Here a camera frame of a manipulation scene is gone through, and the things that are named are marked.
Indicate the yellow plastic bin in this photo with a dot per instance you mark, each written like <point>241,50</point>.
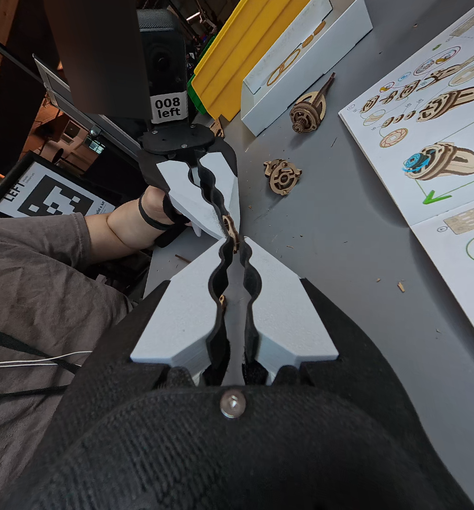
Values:
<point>217,67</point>
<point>253,59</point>

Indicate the person's left forearm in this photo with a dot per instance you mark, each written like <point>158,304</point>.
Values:
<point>117,231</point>

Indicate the small wooden piece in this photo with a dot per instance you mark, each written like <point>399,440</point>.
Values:
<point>222,301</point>

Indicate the person's left hand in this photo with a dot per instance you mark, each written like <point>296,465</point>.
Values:
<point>153,207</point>

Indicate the black framed marker sign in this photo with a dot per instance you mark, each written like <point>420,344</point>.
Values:
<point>57,199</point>

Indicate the wooden gear part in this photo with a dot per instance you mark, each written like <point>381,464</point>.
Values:
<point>283,177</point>

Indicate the white cardboard tray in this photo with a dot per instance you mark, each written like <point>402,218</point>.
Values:
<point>269,107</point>

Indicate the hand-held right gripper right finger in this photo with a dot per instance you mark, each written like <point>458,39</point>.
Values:
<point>292,318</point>

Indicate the round wooden model part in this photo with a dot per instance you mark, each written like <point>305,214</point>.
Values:
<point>231,231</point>

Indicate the instruction booklet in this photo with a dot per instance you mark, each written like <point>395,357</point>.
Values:
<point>380,167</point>

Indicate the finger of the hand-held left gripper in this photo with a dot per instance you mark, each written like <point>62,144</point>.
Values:
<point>228,187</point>
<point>185,195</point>

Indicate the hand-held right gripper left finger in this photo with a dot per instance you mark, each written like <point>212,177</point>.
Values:
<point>177,318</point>

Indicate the person's grey shirt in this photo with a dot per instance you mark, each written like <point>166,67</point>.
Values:
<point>29,287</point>

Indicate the green plastic bin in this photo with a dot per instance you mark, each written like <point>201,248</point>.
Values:
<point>195,95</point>

